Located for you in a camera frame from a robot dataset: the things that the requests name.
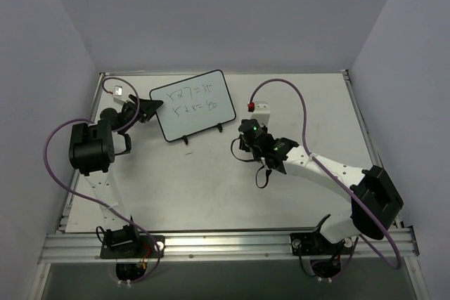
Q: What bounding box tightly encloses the small white whiteboard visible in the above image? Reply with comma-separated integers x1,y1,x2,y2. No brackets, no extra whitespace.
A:
149,70,236,143

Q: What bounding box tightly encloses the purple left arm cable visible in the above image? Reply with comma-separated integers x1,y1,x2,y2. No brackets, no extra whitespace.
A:
42,75,166,282

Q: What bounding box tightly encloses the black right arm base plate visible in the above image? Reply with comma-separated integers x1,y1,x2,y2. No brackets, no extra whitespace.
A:
290,231,352,256

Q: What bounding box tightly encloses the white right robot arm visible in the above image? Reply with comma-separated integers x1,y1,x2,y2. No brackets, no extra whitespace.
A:
238,119,404,253

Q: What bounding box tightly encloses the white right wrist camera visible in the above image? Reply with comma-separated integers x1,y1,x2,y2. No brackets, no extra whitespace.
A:
247,101,271,127

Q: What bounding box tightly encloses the aluminium left table rail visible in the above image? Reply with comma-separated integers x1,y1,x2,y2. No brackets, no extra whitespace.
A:
56,72,106,234

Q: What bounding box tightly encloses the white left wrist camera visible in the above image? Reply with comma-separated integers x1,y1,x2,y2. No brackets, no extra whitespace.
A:
112,85,127,105

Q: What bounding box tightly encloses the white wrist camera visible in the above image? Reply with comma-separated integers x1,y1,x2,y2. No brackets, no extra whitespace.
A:
247,101,271,127
112,85,127,105

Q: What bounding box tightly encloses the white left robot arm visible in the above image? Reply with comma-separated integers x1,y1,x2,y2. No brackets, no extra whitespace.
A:
69,94,163,257

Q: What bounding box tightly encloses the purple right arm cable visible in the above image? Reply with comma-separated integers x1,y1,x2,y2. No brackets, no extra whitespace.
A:
250,79,404,278

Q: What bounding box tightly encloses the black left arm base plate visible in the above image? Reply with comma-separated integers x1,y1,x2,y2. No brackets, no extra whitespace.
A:
100,234,165,259

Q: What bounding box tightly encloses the aluminium front rail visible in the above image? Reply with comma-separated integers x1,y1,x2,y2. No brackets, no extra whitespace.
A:
37,226,421,266

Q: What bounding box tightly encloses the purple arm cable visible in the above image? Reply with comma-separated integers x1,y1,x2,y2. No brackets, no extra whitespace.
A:
42,75,166,282
250,79,404,278

